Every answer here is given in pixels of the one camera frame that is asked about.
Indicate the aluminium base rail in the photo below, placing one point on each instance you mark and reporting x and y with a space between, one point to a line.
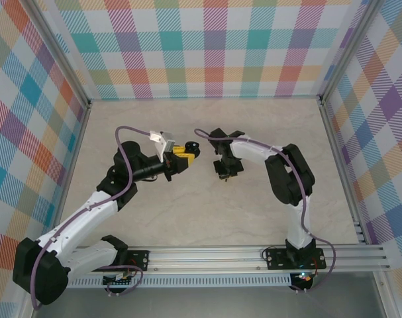
204 258

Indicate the black earbud charging case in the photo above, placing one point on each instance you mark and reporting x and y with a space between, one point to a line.
192 148

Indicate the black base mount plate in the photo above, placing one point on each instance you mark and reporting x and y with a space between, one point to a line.
139 260
280 260

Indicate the aluminium frame post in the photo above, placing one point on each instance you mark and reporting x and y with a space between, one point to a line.
55 49
349 49

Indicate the right controller circuit board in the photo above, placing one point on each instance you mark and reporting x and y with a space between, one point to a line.
301 277

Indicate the controller circuit board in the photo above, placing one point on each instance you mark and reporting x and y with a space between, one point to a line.
118 280
301 277

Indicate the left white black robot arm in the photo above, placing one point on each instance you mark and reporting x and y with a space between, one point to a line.
88 212

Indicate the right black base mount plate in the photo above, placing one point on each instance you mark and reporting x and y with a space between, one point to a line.
280 260

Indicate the aluminium side rail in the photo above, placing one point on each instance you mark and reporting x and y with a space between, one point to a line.
334 142
79 139

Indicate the left controller circuit board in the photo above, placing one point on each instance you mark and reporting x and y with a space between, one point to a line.
118 280

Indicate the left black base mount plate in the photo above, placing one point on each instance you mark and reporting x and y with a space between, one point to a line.
139 260

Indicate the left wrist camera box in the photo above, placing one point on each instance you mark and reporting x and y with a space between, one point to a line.
166 140

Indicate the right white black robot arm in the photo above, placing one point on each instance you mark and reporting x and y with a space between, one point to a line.
296 225

